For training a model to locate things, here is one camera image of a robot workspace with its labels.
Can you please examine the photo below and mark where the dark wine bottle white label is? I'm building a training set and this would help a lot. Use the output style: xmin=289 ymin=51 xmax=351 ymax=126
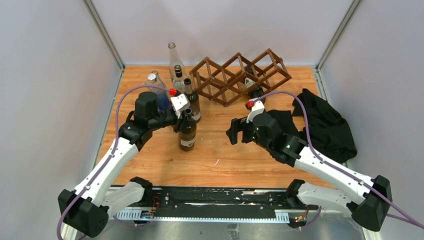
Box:
xmin=178 ymin=108 xmax=197 ymax=152

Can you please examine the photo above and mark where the dark wine bottle silver neck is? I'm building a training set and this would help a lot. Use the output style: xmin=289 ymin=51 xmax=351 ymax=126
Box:
xmin=183 ymin=77 xmax=201 ymax=123

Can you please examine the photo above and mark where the clear whisky bottle black label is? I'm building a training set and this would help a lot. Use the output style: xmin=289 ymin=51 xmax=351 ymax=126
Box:
xmin=172 ymin=64 xmax=186 ymax=94

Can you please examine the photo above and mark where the blue square bottle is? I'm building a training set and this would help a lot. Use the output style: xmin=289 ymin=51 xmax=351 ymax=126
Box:
xmin=144 ymin=70 xmax=170 ymax=111

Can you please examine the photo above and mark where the clear bottle with dark label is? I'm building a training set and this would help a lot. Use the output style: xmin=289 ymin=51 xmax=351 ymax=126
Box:
xmin=168 ymin=41 xmax=187 ymax=79

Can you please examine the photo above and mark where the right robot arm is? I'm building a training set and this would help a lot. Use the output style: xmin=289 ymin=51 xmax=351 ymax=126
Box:
xmin=226 ymin=112 xmax=393 ymax=232

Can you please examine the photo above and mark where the brown wooden wine rack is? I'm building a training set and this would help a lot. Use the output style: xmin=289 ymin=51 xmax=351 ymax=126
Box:
xmin=189 ymin=48 xmax=292 ymax=107

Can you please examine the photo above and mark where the black cloth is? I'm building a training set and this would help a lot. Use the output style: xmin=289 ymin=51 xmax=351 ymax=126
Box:
xmin=267 ymin=88 xmax=358 ymax=164

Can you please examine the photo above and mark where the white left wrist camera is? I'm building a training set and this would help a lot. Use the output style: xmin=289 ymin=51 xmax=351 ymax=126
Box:
xmin=170 ymin=94 xmax=191 ymax=119

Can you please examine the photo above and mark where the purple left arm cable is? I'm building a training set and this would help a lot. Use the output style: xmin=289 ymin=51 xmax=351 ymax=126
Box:
xmin=56 ymin=85 xmax=173 ymax=240

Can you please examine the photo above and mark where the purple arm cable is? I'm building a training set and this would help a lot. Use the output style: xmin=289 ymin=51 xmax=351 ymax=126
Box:
xmin=56 ymin=85 xmax=173 ymax=240
xmin=253 ymin=90 xmax=424 ymax=230

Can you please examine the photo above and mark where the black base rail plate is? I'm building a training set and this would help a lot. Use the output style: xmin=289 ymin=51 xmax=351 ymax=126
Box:
xmin=116 ymin=186 xmax=318 ymax=223

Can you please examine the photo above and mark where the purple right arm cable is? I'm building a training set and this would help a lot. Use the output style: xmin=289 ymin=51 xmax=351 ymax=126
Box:
xmin=253 ymin=90 xmax=424 ymax=230

